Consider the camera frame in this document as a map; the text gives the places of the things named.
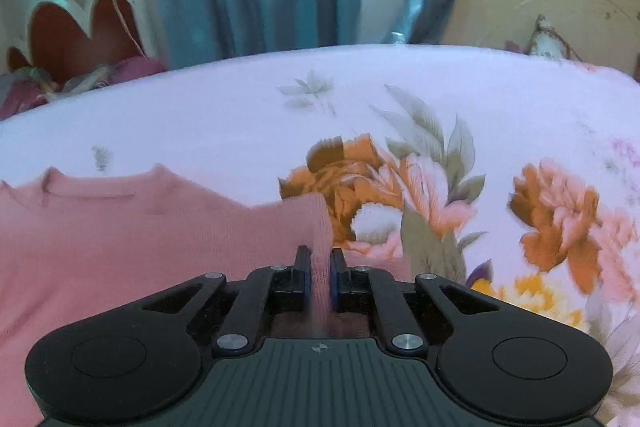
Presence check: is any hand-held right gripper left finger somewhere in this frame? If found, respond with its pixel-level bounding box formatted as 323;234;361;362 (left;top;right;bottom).
135;246;312;357

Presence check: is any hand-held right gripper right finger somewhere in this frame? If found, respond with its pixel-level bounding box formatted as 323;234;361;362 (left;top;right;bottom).
330;248;501;353

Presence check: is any pink long-sleeved sweater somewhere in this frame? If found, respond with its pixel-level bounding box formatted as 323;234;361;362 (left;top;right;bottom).
0;164;416;427

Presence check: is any pile of grey and purple clothes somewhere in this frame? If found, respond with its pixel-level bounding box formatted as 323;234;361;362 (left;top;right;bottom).
0;56;167;122

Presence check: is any floral bed sheet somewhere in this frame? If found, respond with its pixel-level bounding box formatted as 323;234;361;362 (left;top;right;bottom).
0;43;640;427

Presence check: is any small patterned pillow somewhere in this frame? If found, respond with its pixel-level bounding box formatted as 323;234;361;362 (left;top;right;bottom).
529;14;583;60

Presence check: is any red headboard with white frame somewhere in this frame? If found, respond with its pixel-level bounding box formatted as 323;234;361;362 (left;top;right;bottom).
7;0;162;84

